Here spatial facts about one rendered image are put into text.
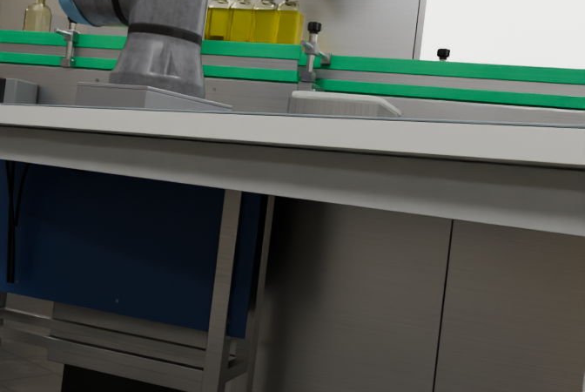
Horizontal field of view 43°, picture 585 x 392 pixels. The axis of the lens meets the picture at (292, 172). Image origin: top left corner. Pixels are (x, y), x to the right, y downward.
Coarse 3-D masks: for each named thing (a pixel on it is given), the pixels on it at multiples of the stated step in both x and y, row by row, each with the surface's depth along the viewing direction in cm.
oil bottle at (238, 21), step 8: (240, 0) 175; (248, 0) 175; (232, 8) 175; (240, 8) 175; (248, 8) 174; (232, 16) 175; (240, 16) 175; (248, 16) 174; (232, 24) 175; (240, 24) 174; (248, 24) 174; (232, 32) 175; (240, 32) 174; (248, 32) 175; (232, 40) 175; (240, 40) 174
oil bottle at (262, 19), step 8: (264, 0) 174; (272, 0) 175; (256, 8) 174; (264, 8) 173; (272, 8) 172; (256, 16) 173; (264, 16) 173; (272, 16) 173; (256, 24) 173; (264, 24) 173; (272, 24) 173; (256, 32) 173; (264, 32) 172; (248, 40) 174; (256, 40) 173; (264, 40) 172
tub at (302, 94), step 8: (296, 96) 141; (304, 96) 137; (312, 96) 135; (320, 96) 135; (328, 96) 134; (336, 96) 134; (344, 96) 133; (352, 96) 133; (360, 96) 132; (368, 96) 132; (384, 104) 135; (400, 112) 149
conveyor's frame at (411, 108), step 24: (0, 72) 181; (24, 72) 179; (48, 72) 177; (72, 72) 174; (96, 72) 172; (48, 96) 176; (72, 96) 174; (216, 96) 162; (240, 96) 160; (264, 96) 158; (288, 96) 156; (480, 120) 152; (504, 120) 151; (528, 120) 149; (552, 120) 148; (576, 120) 146
